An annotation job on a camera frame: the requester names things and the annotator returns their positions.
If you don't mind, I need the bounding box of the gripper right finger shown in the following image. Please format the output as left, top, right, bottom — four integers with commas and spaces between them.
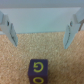
62, 10, 84, 48

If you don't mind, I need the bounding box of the white cabinet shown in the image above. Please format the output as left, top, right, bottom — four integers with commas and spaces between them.
0, 0, 84, 35

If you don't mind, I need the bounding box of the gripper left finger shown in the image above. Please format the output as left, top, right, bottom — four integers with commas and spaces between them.
0, 10, 19, 47

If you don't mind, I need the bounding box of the purple block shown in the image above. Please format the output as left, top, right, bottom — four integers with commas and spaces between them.
27, 59, 50, 84

